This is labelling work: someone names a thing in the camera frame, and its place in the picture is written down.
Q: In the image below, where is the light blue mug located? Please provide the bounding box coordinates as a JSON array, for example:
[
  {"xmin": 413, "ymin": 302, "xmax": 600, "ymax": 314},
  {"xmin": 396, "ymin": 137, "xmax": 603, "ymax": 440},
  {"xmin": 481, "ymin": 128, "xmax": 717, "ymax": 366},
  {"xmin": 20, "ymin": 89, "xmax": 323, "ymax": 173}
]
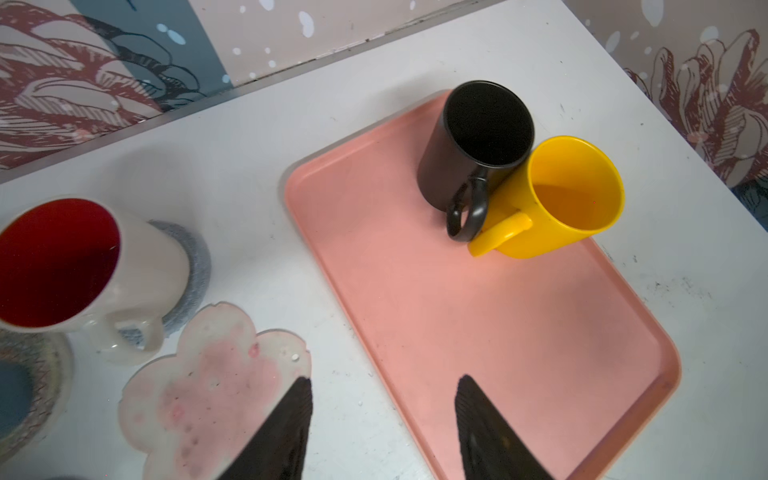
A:
[{"xmin": 0, "ymin": 360, "xmax": 34, "ymax": 438}]

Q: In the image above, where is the pink rectangular tray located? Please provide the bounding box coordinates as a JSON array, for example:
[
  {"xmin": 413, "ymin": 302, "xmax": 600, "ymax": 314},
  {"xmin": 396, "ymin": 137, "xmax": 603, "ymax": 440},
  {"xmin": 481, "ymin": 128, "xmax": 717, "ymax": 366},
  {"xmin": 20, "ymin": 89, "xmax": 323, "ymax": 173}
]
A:
[{"xmin": 284, "ymin": 91, "xmax": 682, "ymax": 479}]

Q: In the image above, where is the blue woven round coaster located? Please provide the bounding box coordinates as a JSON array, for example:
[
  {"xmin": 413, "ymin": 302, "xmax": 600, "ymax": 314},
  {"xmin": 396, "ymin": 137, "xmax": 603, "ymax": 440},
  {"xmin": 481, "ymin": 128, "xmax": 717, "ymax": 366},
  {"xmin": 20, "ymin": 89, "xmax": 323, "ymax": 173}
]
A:
[{"xmin": 149, "ymin": 220, "xmax": 212, "ymax": 338}]

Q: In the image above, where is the beige woven round coaster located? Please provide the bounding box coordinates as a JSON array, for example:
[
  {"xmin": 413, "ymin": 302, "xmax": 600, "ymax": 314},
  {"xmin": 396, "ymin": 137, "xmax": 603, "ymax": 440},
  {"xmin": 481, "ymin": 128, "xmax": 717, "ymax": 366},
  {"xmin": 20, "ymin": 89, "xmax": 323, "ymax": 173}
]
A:
[{"xmin": 1, "ymin": 330, "xmax": 74, "ymax": 463}]

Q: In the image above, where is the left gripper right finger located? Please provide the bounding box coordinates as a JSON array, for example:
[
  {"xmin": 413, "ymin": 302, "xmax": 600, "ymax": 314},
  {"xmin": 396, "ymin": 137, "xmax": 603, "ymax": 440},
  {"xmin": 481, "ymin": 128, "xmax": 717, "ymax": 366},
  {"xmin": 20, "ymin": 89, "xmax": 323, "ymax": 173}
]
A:
[{"xmin": 454, "ymin": 375, "xmax": 553, "ymax": 480}]

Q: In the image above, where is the black mug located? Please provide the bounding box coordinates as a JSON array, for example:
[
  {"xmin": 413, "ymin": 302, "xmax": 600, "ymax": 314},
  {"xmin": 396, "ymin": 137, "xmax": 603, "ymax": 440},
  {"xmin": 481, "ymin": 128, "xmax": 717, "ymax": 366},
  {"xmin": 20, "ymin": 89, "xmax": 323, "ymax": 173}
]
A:
[{"xmin": 417, "ymin": 80, "xmax": 535, "ymax": 242}]

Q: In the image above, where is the pink flower resin coaster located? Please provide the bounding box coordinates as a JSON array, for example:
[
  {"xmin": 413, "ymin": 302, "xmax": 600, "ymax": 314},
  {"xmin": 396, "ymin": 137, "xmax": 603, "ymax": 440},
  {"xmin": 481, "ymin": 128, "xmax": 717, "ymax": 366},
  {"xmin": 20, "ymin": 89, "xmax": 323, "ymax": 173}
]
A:
[{"xmin": 118, "ymin": 302, "xmax": 312, "ymax": 479}]

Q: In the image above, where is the white mug red inside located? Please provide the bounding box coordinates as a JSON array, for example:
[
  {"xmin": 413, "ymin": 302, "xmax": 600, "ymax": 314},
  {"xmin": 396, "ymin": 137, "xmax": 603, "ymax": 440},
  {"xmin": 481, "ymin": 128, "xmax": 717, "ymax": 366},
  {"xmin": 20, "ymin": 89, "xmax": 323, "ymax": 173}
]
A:
[{"xmin": 1, "ymin": 197, "xmax": 190, "ymax": 365}]

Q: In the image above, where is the yellow mug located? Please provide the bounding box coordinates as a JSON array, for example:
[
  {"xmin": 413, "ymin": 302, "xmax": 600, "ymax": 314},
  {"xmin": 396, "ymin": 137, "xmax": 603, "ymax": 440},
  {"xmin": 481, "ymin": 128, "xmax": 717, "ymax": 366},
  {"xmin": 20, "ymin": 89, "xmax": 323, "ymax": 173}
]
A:
[{"xmin": 468, "ymin": 136, "xmax": 625, "ymax": 259}]

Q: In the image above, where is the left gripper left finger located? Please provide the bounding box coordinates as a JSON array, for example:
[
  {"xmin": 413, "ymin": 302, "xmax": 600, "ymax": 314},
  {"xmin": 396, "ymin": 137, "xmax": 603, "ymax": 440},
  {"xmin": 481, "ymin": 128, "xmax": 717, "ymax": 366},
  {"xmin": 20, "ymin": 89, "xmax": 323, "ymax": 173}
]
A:
[{"xmin": 219, "ymin": 377, "xmax": 313, "ymax": 480}]

